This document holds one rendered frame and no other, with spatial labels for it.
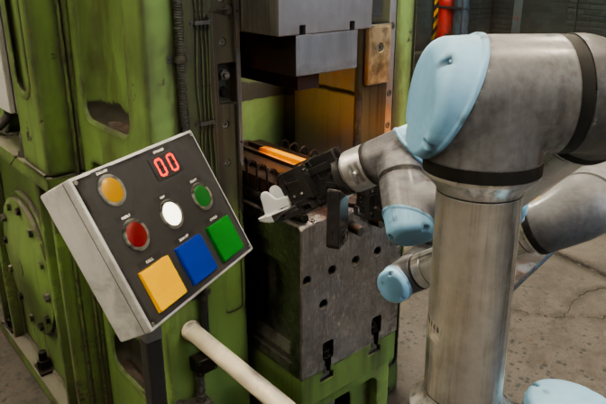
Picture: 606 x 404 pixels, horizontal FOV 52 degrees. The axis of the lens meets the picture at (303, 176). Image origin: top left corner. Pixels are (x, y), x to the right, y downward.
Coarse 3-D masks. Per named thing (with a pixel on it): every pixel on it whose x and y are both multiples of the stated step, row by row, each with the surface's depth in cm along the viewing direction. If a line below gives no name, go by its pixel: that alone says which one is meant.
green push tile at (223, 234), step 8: (224, 216) 125; (216, 224) 122; (224, 224) 124; (232, 224) 126; (208, 232) 120; (216, 232) 121; (224, 232) 123; (232, 232) 125; (216, 240) 120; (224, 240) 122; (232, 240) 124; (240, 240) 126; (216, 248) 120; (224, 248) 121; (232, 248) 123; (240, 248) 125; (224, 256) 120
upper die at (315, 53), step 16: (240, 32) 158; (336, 32) 150; (352, 32) 153; (240, 48) 160; (256, 48) 154; (272, 48) 149; (288, 48) 145; (304, 48) 144; (320, 48) 148; (336, 48) 151; (352, 48) 154; (256, 64) 156; (272, 64) 151; (288, 64) 146; (304, 64) 146; (320, 64) 149; (336, 64) 152; (352, 64) 156
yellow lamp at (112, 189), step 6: (108, 180) 104; (114, 180) 105; (102, 186) 103; (108, 186) 104; (114, 186) 105; (120, 186) 106; (108, 192) 103; (114, 192) 104; (120, 192) 105; (108, 198) 103; (114, 198) 104; (120, 198) 105
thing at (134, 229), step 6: (132, 222) 105; (126, 228) 104; (132, 228) 105; (138, 228) 106; (126, 234) 103; (132, 234) 104; (138, 234) 105; (144, 234) 106; (132, 240) 104; (138, 240) 105; (144, 240) 106; (138, 246) 104
